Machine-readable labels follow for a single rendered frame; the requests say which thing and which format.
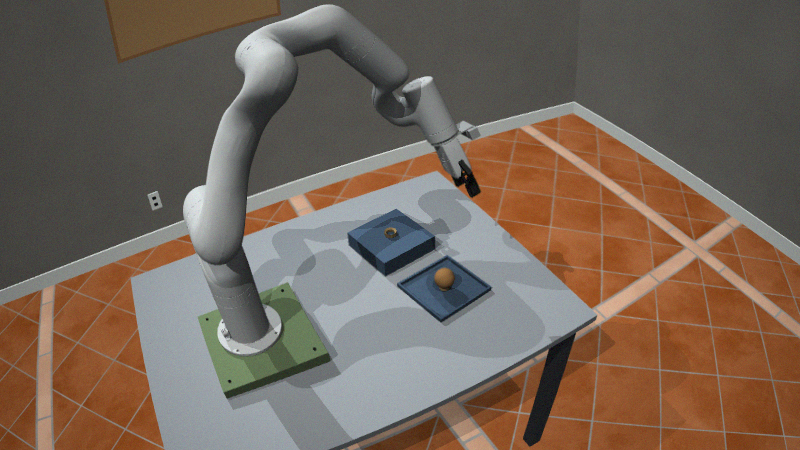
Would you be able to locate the blue square tray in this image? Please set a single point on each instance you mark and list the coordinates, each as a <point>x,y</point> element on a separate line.
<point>439,302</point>

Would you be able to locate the dark blue square box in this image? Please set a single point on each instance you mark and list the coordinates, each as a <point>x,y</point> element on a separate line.
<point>391,241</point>

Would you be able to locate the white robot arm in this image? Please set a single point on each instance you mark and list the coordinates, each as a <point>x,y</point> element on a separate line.
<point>271,74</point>

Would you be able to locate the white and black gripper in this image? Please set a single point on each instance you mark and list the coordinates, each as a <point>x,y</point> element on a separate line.
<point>453,159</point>

